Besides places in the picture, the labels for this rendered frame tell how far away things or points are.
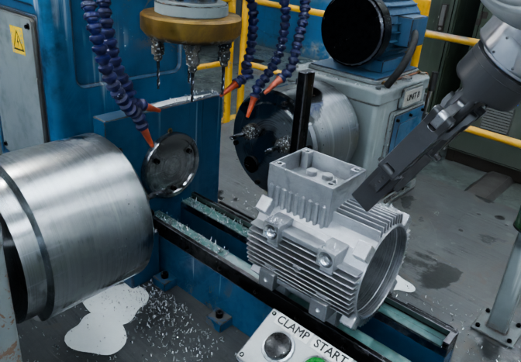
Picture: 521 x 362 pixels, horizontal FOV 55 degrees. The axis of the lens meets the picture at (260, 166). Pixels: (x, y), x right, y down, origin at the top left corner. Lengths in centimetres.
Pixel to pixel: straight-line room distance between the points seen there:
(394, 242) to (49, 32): 71
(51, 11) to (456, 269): 101
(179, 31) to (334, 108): 44
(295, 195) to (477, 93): 33
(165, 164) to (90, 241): 37
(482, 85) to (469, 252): 84
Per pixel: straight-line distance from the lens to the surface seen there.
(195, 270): 100
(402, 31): 134
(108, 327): 99
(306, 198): 76
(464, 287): 122
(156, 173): 104
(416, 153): 56
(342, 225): 76
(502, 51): 54
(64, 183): 73
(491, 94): 55
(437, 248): 133
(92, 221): 72
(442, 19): 396
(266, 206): 79
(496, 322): 111
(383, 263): 88
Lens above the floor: 147
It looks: 25 degrees down
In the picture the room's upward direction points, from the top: 5 degrees clockwise
